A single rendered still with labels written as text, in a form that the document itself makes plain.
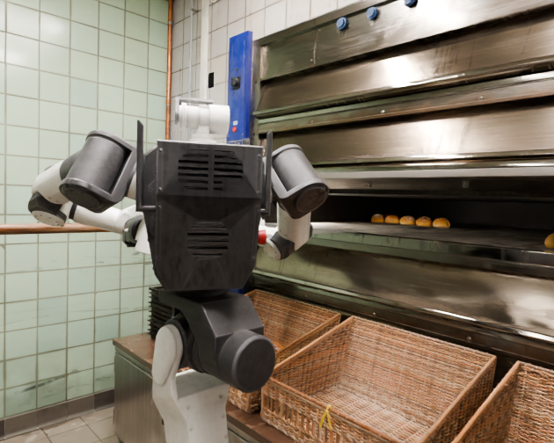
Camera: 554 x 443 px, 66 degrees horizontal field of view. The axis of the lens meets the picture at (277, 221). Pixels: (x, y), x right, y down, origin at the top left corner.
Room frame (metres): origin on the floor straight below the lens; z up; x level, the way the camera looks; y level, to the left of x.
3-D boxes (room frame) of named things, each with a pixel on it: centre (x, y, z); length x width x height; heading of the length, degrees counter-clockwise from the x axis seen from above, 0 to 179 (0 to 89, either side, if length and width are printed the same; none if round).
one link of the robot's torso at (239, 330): (0.93, 0.13, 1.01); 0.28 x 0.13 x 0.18; 43
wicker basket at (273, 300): (1.76, 0.08, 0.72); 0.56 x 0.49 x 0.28; 42
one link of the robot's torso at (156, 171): (0.95, 0.16, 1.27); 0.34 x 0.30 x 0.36; 105
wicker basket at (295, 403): (1.33, -0.33, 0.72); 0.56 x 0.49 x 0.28; 43
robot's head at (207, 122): (1.01, 0.17, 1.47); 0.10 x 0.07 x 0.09; 105
